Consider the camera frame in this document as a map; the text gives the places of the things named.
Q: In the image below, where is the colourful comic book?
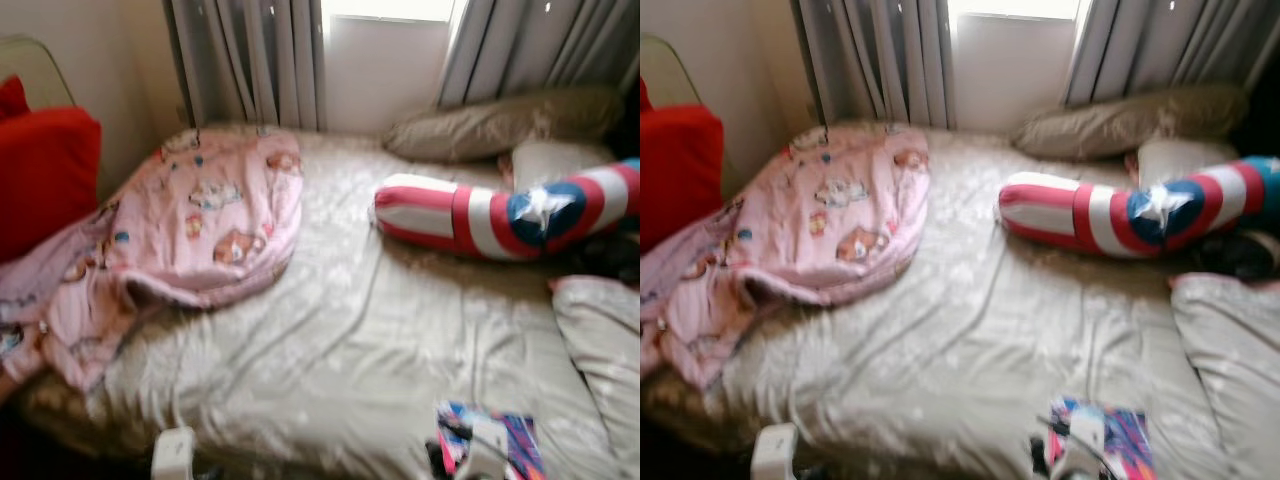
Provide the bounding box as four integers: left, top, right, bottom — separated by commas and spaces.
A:
1048, 395, 1156, 480
437, 400, 546, 480

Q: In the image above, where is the bed with beige floral sheet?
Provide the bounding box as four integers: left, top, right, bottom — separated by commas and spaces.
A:
15, 125, 640, 480
645, 122, 1280, 480

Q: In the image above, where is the beige floral pillow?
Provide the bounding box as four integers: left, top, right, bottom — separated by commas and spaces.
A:
1168, 272, 1280, 480
548, 275, 640, 471

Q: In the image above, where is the red white striped bolster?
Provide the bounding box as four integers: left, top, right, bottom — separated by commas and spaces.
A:
372, 158, 640, 263
997, 155, 1280, 259

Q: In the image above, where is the black fabric item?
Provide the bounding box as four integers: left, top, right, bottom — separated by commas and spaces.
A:
1185, 228, 1280, 283
570, 230, 640, 286

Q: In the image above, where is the pink cartoon print blanket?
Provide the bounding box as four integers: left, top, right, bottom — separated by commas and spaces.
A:
640, 125, 931, 391
0, 127, 304, 393

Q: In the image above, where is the red cushion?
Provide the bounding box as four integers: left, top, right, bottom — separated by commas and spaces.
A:
0, 75, 31, 121
640, 103, 725, 253
0, 105, 103, 263

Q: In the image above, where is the grey curtain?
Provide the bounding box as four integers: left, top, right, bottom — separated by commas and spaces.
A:
1062, 0, 1280, 109
438, 0, 640, 109
790, 0, 956, 129
165, 0, 329, 131

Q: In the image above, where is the beige padded headboard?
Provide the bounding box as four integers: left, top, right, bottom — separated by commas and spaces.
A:
640, 35, 701, 111
0, 35, 76, 111

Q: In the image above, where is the bright window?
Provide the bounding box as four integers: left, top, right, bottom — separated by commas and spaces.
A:
945, 0, 1091, 21
322, 0, 459, 23

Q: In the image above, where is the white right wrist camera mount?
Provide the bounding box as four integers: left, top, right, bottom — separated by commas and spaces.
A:
1065, 408, 1109, 480
468, 415, 513, 480

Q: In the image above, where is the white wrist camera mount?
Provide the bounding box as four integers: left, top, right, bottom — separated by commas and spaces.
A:
750, 423, 798, 480
152, 427, 196, 480
468, 415, 513, 480
1065, 408, 1109, 480

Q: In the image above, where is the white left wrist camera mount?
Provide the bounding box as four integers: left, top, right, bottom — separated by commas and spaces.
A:
152, 427, 196, 480
750, 423, 798, 480

